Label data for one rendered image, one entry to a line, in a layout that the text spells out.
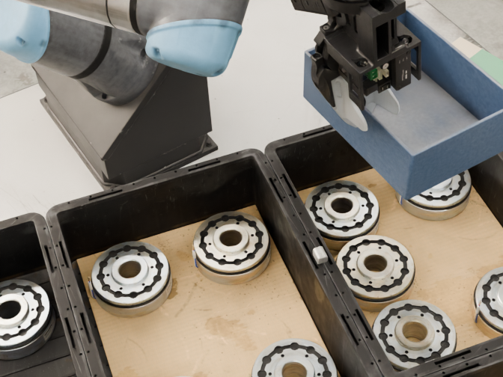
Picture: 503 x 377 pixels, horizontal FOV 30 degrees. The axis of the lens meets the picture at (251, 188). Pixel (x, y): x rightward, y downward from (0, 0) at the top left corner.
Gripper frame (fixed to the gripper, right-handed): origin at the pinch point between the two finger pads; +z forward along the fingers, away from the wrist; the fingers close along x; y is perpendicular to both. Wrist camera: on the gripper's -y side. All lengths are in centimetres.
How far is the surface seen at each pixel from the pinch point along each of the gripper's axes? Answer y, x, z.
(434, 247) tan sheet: 3.1, 8.9, 30.7
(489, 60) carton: -29, 44, 42
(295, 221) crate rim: -3.8, -7.7, 18.7
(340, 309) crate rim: 10.4, -10.1, 18.3
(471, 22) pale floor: -108, 107, 126
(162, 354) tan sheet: -0.9, -29.9, 26.1
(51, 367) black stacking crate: -6.5, -42.6, 24.8
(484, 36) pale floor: -101, 107, 126
